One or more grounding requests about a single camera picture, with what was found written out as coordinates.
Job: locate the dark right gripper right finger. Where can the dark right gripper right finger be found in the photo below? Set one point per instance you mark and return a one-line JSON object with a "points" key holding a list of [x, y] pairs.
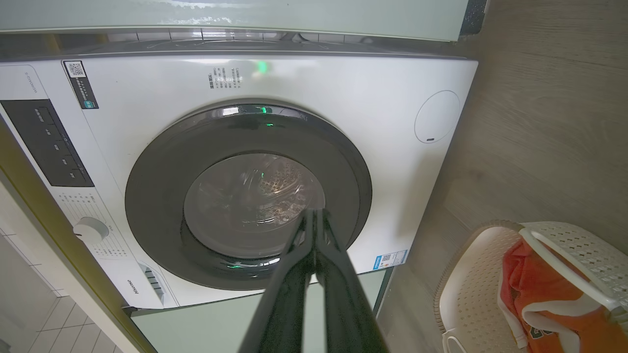
{"points": [[346, 309]]}

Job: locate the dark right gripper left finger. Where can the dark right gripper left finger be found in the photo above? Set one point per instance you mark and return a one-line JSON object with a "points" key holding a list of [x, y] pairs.
{"points": [[284, 304]]}

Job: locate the cream perforated laundry basket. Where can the cream perforated laundry basket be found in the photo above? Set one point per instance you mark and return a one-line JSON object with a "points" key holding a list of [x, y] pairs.
{"points": [[473, 294]]}

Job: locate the blue energy label sticker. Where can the blue energy label sticker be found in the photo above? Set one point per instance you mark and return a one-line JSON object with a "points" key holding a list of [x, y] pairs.
{"points": [[390, 260]]}

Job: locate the pale green cabinet panel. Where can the pale green cabinet panel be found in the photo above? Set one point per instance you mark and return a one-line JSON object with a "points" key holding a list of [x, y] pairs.
{"points": [[211, 323], [245, 17]]}

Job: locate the white detergent drawer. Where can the white detergent drawer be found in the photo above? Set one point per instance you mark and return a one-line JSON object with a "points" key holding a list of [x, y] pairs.
{"points": [[142, 284]]}

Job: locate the dark round washer door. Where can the dark round washer door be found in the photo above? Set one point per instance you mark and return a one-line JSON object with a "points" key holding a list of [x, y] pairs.
{"points": [[162, 196]]}

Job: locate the brown wooden countertop edge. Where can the brown wooden countertop edge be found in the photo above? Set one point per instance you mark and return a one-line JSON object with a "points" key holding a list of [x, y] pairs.
{"points": [[117, 326]]}

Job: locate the red and white garment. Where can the red and white garment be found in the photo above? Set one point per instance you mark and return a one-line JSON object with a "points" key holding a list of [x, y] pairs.
{"points": [[539, 289]]}

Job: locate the white washer dial knob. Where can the white washer dial knob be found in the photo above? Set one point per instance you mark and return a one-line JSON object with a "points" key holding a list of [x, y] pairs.
{"points": [[91, 230]]}

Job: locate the round white filter cover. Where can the round white filter cover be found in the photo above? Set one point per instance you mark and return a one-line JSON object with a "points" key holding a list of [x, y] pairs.
{"points": [[436, 116]]}

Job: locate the white front-load washing machine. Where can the white front-load washing machine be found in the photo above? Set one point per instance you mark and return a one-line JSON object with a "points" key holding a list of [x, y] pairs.
{"points": [[343, 88]]}

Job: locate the black washer control panel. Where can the black washer control panel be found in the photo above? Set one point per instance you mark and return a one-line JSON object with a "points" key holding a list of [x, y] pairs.
{"points": [[46, 142]]}

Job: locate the black QR code sticker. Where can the black QR code sticker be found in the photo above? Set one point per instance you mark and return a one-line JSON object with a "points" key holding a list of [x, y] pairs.
{"points": [[81, 86]]}

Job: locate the black cabinet plinth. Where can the black cabinet plinth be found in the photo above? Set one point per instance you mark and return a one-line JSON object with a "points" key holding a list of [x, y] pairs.
{"points": [[473, 17]]}

